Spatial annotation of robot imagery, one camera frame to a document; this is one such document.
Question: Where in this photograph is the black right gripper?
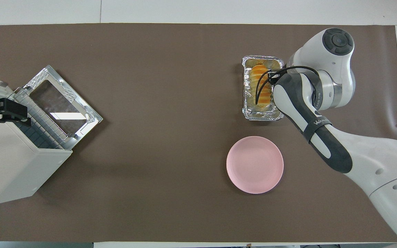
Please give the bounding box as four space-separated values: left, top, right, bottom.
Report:
268 70 282 85

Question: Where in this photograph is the golden sliced bread loaf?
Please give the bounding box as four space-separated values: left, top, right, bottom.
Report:
250 64 273 111

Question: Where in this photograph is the aluminium foil tray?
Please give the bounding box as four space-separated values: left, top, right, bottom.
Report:
242 55 284 121

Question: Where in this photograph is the metal oven rack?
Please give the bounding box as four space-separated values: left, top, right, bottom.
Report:
12 88 73 149

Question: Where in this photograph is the glass oven door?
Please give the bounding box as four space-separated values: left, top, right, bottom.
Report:
23 65 103 143

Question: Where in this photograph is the white toaster oven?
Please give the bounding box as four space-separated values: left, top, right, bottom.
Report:
0 73 73 206

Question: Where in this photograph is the pink round plate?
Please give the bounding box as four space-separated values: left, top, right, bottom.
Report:
226 136 284 194

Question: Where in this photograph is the brown table mat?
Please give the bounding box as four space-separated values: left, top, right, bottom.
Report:
0 23 397 242

